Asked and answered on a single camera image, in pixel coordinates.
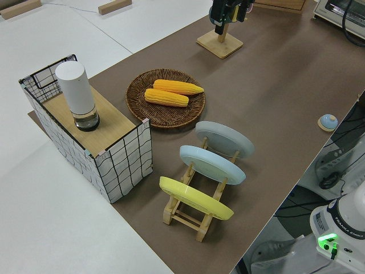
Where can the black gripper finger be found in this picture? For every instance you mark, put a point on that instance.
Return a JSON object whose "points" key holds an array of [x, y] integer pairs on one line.
{"points": [[220, 25], [242, 11]]}

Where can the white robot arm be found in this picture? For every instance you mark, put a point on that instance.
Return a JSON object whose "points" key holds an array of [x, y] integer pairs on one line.
{"points": [[342, 217]]}

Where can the pink mug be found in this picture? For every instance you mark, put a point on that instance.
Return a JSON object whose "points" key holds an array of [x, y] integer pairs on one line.
{"points": [[250, 9]]}

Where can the teal mug with yellow inside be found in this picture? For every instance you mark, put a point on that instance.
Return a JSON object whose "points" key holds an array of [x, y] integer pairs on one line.
{"points": [[229, 14]]}

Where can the wooden mug tree stand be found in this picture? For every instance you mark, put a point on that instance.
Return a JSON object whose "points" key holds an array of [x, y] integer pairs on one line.
{"points": [[225, 47]]}

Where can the light wooden cabinet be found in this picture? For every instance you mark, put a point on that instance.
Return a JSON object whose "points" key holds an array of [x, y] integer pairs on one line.
{"points": [[279, 4]]}

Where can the yellow corn cob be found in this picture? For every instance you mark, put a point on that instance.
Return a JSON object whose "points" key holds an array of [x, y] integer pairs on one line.
{"points": [[176, 85], [165, 97]]}

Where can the brown table mat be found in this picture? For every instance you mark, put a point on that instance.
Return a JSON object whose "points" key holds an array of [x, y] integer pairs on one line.
{"points": [[271, 85]]}

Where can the cream toaster oven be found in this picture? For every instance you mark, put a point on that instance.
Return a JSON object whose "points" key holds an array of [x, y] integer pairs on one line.
{"points": [[328, 10]]}

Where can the round brown wicker tray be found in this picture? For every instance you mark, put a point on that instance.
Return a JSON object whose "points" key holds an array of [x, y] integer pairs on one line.
{"points": [[165, 117]]}

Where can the plain wooden block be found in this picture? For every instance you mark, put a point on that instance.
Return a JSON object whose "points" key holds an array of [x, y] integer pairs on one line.
{"points": [[17, 10], [114, 7]]}

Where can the grey plate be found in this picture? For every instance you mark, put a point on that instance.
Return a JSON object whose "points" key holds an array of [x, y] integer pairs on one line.
{"points": [[222, 137]]}

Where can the blue service bell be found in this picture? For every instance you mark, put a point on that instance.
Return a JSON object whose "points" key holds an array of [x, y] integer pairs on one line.
{"points": [[328, 121]]}

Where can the light blue plate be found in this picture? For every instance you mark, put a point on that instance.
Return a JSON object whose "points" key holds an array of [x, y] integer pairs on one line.
{"points": [[211, 165]]}

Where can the white cylindrical grinder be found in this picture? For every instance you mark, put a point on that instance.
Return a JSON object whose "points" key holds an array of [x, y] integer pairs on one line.
{"points": [[77, 91]]}

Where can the white power strip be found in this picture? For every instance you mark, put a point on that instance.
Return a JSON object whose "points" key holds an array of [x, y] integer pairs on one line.
{"points": [[333, 160]]}

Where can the yellow plate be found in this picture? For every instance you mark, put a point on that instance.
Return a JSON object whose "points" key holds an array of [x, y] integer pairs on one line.
{"points": [[194, 198]]}

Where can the wooden plate rack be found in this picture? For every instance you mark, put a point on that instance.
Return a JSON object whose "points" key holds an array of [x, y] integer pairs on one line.
{"points": [[201, 231]]}

